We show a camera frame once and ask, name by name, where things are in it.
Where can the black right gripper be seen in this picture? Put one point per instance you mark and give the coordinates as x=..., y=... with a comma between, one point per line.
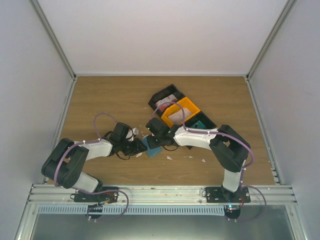
x=151, y=144

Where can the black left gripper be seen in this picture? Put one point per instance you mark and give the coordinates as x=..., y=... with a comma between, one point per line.
x=137, y=149

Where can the teal leather card holder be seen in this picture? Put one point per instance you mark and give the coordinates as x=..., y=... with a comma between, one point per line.
x=151, y=152

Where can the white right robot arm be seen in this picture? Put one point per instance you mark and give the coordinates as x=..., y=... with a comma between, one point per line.
x=229, y=148

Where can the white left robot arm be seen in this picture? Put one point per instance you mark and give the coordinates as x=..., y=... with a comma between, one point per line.
x=64, y=166

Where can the pink white card stack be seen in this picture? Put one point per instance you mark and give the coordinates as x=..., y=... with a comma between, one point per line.
x=177, y=117

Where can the teal card holder stack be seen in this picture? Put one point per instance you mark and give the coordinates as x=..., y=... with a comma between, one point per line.
x=198, y=125

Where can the red white card stack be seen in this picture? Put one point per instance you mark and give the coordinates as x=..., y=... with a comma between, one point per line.
x=162, y=104

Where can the black storage bin with cards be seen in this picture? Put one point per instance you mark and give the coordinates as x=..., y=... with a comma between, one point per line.
x=162, y=97

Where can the yellow storage bin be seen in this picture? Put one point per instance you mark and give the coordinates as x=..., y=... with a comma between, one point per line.
x=184, y=103

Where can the black storage bin with holders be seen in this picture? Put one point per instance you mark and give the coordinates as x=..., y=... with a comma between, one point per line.
x=203, y=118

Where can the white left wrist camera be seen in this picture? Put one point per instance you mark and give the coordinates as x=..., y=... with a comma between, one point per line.
x=132, y=133

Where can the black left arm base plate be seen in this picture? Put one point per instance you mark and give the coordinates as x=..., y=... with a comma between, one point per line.
x=106, y=195

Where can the grey slotted cable duct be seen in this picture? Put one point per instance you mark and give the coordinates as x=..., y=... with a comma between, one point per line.
x=190, y=210

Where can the aluminium mounting rail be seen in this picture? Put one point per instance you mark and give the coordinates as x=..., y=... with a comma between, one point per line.
x=165, y=194

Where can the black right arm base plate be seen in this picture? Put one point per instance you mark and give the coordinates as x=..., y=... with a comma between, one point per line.
x=232, y=201

